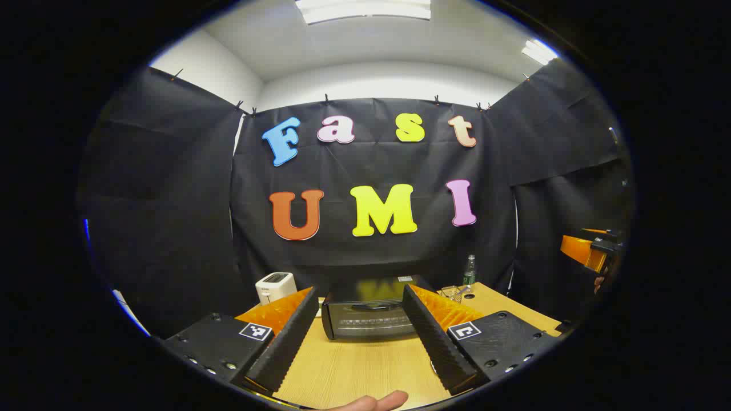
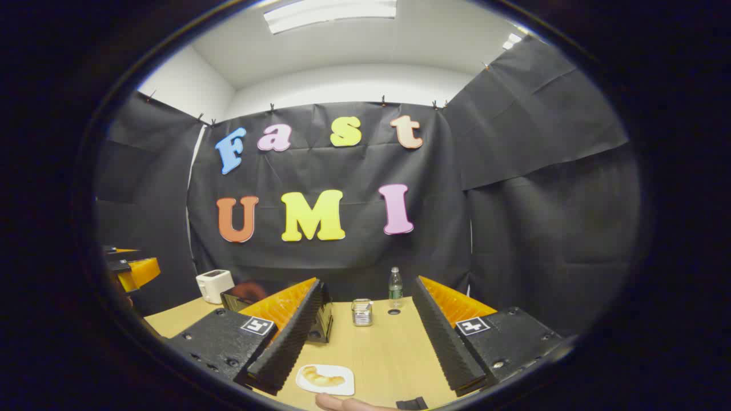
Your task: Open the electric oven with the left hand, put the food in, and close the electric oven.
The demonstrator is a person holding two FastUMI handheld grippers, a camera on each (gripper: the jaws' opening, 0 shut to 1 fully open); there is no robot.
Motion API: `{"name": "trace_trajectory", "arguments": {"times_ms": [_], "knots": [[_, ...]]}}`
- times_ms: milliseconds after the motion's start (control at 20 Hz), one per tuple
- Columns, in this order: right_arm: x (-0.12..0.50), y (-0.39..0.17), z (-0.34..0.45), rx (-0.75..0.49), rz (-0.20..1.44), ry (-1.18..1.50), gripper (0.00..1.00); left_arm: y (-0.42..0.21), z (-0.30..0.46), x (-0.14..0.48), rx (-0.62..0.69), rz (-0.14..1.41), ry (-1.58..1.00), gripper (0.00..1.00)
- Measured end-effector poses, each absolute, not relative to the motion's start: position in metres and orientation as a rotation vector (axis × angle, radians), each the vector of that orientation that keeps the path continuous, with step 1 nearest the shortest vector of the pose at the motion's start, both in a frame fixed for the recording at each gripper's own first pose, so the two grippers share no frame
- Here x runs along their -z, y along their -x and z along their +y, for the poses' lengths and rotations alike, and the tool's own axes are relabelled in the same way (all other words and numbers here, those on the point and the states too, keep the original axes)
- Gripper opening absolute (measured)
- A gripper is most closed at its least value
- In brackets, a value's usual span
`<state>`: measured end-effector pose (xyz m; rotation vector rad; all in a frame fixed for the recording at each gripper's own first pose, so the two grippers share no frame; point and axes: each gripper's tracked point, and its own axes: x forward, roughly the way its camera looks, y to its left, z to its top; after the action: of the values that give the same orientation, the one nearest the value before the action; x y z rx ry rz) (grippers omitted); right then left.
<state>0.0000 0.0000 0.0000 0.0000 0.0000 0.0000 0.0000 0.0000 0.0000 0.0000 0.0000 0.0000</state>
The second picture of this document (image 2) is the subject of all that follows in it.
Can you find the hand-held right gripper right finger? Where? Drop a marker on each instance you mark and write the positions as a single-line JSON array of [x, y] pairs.
[[445, 337]]

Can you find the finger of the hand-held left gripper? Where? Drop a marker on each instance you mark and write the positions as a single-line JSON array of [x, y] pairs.
[[117, 255], [143, 273]]

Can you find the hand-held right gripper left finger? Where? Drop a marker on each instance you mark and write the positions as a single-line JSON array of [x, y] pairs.
[[291, 342]]

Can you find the black electric oven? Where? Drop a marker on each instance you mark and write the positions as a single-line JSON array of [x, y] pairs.
[[322, 325]]

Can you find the golden croissant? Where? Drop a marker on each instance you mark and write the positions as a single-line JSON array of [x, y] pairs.
[[322, 378]]

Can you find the clear bottle green label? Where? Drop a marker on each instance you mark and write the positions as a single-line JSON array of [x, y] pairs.
[[395, 291]]

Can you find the white square plate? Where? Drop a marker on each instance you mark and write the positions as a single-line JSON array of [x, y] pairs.
[[342, 389]]

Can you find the white toaster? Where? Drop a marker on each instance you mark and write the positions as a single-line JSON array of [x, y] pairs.
[[214, 285]]

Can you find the small black block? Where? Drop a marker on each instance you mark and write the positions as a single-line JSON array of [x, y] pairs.
[[411, 404]]

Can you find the black backdrop cloth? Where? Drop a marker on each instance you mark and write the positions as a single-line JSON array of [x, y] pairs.
[[342, 171]]

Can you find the small ceiling light panel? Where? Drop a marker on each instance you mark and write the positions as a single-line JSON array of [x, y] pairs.
[[512, 41]]

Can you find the large ceiling light panel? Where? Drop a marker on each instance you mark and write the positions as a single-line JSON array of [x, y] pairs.
[[331, 14]]

